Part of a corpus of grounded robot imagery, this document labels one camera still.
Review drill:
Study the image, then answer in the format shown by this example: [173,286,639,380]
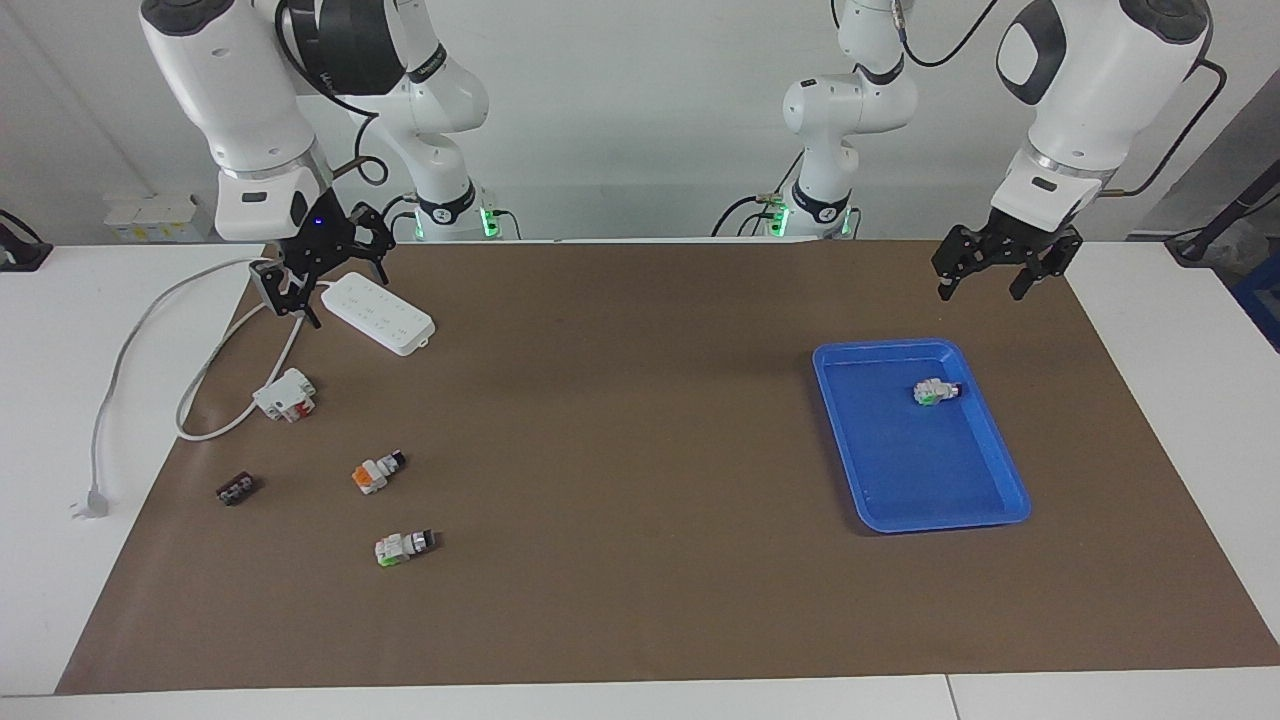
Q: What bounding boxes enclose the blue plastic tray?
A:
[812,338,1032,534]

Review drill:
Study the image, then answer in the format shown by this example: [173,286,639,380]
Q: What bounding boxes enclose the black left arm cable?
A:
[1100,60,1227,197]

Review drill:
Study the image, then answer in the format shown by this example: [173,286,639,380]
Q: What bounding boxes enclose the black stand with cables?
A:
[1165,160,1280,266]

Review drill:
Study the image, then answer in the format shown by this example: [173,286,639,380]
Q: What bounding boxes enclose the white orange push-button switch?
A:
[351,450,408,495]

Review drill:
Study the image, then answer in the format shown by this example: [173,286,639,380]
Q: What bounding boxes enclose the black base cable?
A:
[380,193,421,241]
[712,150,803,239]

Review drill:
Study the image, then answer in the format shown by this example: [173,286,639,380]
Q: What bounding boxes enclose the white red circuit breaker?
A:
[251,367,318,424]

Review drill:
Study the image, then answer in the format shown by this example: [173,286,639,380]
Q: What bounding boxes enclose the black clamp mount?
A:
[0,208,53,273]

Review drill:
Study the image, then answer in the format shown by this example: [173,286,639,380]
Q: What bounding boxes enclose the brown paper table mat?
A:
[55,240,1280,696]

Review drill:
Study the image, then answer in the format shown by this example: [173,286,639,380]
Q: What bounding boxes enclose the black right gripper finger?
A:
[249,258,324,330]
[346,204,398,285]

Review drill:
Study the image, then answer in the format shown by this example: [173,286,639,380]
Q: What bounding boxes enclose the white power strip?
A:
[319,272,437,357]

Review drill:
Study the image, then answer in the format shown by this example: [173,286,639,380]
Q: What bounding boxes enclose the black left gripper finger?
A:
[931,228,979,302]
[1008,245,1067,302]

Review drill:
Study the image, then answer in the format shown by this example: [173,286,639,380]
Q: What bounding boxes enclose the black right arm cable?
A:
[274,0,391,187]

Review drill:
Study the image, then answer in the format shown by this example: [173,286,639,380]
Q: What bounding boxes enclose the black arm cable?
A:
[274,0,391,187]
[1100,60,1227,197]

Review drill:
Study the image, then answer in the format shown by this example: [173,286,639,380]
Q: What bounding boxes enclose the stack of white boxes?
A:
[103,193,213,243]

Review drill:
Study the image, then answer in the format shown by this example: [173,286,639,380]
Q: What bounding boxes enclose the blue crate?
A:
[1230,252,1280,353]

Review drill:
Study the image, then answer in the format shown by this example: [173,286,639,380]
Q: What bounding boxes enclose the grey power cable with plug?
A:
[68,256,336,521]

